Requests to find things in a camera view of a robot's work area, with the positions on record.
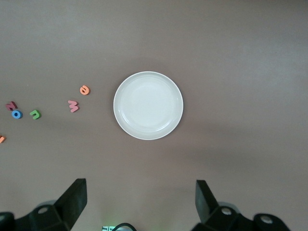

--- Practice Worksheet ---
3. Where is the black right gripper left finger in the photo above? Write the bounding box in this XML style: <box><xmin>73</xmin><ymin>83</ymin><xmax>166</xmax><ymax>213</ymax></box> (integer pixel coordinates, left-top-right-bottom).
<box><xmin>0</xmin><ymin>178</ymin><xmax>88</xmax><ymax>231</ymax></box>

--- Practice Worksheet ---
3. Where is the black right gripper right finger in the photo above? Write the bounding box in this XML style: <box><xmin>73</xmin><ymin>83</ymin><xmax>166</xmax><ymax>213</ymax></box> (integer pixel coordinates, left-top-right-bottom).
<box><xmin>191</xmin><ymin>180</ymin><xmax>292</xmax><ymax>231</ymax></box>

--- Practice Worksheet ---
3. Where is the green foam letter u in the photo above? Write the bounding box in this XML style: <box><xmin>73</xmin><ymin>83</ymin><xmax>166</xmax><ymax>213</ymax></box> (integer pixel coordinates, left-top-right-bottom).
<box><xmin>29</xmin><ymin>109</ymin><xmax>42</xmax><ymax>120</ymax></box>

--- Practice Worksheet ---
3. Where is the pink foam letter w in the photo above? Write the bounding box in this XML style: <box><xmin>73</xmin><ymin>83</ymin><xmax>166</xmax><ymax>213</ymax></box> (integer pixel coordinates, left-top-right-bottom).
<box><xmin>67</xmin><ymin>100</ymin><xmax>80</xmax><ymax>113</ymax></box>

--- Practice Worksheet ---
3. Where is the beige brown round plate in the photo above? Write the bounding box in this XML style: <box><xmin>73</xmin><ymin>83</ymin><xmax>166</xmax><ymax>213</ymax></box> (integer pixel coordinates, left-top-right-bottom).
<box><xmin>113</xmin><ymin>71</ymin><xmax>184</xmax><ymax>141</ymax></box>

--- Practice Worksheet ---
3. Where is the brown table cover sheet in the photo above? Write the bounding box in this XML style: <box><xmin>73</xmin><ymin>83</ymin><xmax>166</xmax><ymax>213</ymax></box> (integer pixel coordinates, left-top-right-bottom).
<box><xmin>0</xmin><ymin>0</ymin><xmax>308</xmax><ymax>231</ymax></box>

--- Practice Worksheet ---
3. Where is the long black right arm cable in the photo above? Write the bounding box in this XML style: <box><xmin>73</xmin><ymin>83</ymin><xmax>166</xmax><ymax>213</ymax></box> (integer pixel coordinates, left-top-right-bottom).
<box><xmin>113</xmin><ymin>222</ymin><xmax>137</xmax><ymax>231</ymax></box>

